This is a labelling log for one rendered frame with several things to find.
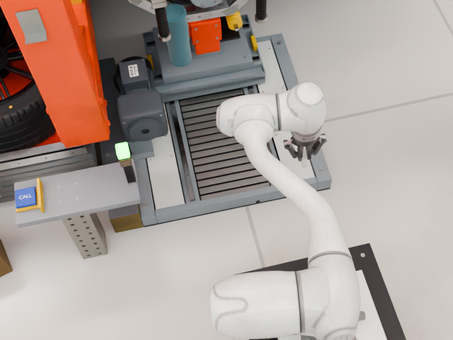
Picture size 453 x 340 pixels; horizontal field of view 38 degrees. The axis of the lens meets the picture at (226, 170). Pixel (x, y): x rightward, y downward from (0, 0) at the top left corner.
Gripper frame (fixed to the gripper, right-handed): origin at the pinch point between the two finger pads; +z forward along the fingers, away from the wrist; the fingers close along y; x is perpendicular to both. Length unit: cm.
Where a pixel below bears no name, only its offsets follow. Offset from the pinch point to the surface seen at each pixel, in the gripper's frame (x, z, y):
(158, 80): 74, 60, -49
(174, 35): 60, 9, -36
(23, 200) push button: 9, 17, -96
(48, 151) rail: 32, 29, -90
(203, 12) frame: 73, 16, -24
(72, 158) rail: 31, 35, -83
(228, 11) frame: 73, 18, -15
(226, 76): 73, 64, -19
